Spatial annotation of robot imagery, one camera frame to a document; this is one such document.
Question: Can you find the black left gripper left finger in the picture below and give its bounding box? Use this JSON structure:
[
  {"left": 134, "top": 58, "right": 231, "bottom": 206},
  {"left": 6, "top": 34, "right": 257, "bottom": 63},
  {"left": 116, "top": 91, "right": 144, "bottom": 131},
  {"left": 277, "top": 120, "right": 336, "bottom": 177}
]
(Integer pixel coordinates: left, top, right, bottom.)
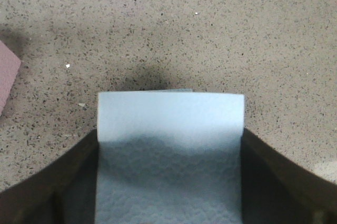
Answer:
[{"left": 1, "top": 130, "right": 98, "bottom": 223}]

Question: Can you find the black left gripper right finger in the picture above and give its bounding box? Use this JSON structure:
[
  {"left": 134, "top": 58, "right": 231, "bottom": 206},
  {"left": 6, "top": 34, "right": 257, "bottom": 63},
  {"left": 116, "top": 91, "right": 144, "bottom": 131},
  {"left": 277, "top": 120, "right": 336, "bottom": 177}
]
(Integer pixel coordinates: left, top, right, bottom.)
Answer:
[{"left": 241, "top": 129, "right": 336, "bottom": 223}]

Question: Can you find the light blue foam cube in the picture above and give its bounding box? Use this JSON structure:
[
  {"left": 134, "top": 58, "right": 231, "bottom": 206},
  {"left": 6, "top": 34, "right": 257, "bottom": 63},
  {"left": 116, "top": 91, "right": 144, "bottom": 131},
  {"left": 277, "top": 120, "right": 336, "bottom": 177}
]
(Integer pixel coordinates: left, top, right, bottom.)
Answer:
[{"left": 95, "top": 90, "right": 244, "bottom": 223}]

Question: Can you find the pink foam cube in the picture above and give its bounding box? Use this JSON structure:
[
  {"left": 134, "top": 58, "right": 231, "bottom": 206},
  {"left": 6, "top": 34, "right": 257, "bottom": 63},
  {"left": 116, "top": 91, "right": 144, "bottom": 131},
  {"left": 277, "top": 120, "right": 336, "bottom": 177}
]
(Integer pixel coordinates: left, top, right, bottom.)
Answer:
[{"left": 1, "top": 42, "right": 21, "bottom": 114}]

